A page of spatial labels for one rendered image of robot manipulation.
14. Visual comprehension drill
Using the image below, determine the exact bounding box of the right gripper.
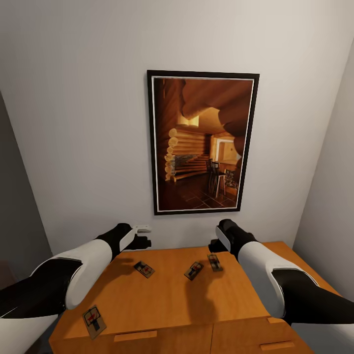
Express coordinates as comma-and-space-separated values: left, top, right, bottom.
208, 239, 228, 254

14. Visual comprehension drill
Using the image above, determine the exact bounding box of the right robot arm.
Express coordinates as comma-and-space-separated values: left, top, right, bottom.
208, 219, 354, 354

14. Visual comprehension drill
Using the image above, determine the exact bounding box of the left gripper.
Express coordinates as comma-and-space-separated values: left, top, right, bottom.
125, 236, 151, 250

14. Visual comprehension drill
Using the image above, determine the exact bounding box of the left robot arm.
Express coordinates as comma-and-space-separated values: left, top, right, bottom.
0, 223, 152, 354

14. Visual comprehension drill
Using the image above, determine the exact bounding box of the mousetrap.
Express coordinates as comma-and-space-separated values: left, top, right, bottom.
134, 260, 155, 279
184, 261, 204, 281
208, 254, 223, 272
83, 304, 107, 340

